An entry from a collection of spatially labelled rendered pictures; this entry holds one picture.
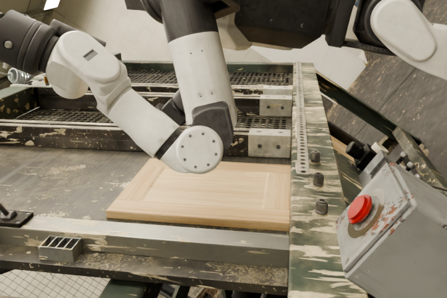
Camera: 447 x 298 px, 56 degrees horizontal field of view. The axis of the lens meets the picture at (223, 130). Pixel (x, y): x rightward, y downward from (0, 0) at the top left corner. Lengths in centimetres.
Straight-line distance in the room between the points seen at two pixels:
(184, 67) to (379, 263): 41
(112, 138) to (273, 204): 62
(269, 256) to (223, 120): 28
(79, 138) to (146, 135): 74
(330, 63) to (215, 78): 434
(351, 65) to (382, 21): 414
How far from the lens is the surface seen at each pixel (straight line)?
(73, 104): 192
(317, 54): 498
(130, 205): 101
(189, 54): 70
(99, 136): 140
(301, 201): 94
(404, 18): 90
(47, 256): 90
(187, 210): 97
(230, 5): 74
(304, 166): 110
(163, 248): 84
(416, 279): 53
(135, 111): 72
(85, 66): 71
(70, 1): 740
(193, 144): 68
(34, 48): 74
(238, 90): 186
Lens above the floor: 115
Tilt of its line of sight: 2 degrees down
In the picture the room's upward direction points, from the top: 57 degrees counter-clockwise
